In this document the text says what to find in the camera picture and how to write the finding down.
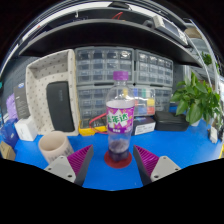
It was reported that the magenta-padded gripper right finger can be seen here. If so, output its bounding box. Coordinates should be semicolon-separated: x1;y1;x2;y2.
132;144;182;187

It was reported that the clear bottle with purple cap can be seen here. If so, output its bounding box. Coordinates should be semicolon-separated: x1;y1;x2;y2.
105;70;136;163

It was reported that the black overhead shelf unit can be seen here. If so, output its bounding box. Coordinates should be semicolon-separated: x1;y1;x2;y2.
0;1;204;69

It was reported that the cabinet with coloured drawers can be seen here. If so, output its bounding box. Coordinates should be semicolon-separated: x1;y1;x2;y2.
128;87;157;118

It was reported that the yellow multimeter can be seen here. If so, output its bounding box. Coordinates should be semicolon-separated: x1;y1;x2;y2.
78;116;108;137

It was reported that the flat round red coaster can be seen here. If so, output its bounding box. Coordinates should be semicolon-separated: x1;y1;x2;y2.
103;149;133;169

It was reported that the white box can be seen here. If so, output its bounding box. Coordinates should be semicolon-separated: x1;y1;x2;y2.
14;115;39;142

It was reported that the beige ceramic mug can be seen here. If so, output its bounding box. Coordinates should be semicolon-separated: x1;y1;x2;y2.
37;130;75;164

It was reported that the blue cardboard box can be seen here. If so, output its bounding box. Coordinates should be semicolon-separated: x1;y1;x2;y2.
0;118;20;149

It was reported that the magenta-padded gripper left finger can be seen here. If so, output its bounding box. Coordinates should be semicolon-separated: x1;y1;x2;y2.
43;143;95;187

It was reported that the black zip case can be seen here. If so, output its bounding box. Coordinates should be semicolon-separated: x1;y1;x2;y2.
45;80;76;133

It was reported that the white metal shelf rack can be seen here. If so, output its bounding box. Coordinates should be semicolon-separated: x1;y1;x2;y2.
184;19;224;101

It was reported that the red test lead cable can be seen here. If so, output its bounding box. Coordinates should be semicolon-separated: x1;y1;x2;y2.
88;112;110;135

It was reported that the flat black hard case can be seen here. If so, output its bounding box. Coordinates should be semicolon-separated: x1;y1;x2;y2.
153;110;190;132

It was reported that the purple plastic bag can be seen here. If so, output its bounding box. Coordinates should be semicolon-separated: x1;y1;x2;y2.
5;93;19;121

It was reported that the black upright carton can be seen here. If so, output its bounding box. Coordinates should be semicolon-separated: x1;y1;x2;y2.
13;82;31;120

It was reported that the green potted plant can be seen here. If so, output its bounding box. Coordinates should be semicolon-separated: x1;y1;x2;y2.
170;71;224;128

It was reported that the black printed box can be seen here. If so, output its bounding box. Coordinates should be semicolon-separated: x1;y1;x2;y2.
131;115;157;137

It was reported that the grey small-parts drawer cabinet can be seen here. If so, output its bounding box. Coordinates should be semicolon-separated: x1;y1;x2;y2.
77;84;114;129
74;46;136;86
153;87;174;113
134;49;174;88

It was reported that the brown cardboard box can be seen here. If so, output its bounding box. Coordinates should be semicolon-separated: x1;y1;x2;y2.
0;140;17;162

